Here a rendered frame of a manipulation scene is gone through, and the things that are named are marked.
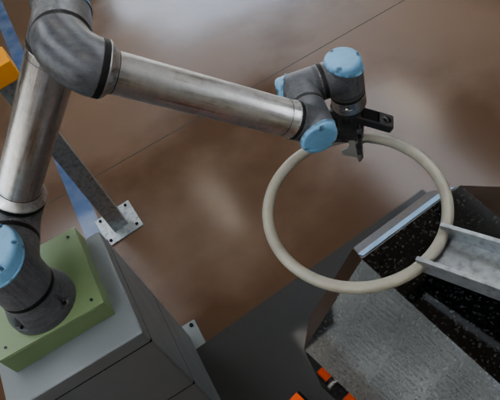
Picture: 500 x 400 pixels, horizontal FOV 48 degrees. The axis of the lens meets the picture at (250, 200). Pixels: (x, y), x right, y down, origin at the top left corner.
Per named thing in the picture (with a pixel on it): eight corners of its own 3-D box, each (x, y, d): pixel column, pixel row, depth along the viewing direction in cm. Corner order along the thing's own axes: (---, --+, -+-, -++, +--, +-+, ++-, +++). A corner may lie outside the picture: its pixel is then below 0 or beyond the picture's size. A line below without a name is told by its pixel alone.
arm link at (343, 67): (315, 51, 138) (355, 37, 137) (321, 86, 148) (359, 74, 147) (327, 76, 132) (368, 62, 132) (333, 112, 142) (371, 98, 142)
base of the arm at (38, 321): (17, 348, 147) (-3, 332, 139) (3, 294, 158) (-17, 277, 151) (84, 310, 149) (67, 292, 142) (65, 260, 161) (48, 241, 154)
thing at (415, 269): (490, 184, 145) (491, 178, 143) (385, 335, 129) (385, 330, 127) (332, 112, 168) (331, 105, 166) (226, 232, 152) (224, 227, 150)
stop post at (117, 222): (128, 201, 294) (7, 33, 209) (144, 225, 282) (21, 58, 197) (95, 222, 291) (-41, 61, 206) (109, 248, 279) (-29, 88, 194)
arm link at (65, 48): (34, 40, 95) (351, 128, 126) (36, 2, 103) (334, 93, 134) (21, 94, 102) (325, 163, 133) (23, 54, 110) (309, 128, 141)
